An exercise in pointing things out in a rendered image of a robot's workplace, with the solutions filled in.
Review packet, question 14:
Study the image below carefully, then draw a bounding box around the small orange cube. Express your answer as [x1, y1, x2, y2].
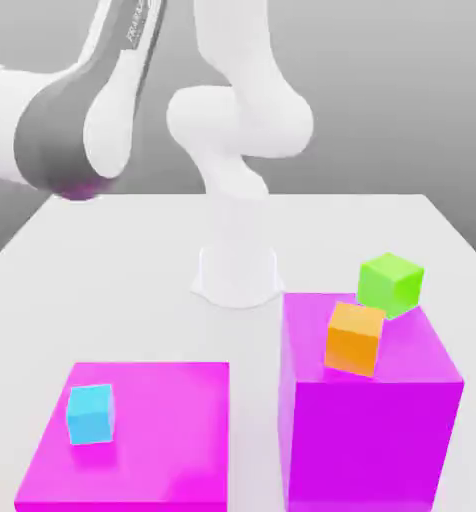
[324, 301, 387, 378]

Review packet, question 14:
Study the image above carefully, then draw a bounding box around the small blue cube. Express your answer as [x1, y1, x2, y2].
[65, 383, 116, 446]

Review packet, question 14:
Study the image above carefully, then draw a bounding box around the small green cube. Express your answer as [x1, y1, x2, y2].
[356, 252, 426, 321]

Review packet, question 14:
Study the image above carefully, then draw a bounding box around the large magenta box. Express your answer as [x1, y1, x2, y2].
[13, 361, 230, 512]

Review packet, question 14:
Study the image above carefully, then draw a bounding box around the large purple box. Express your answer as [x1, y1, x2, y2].
[278, 292, 466, 512]

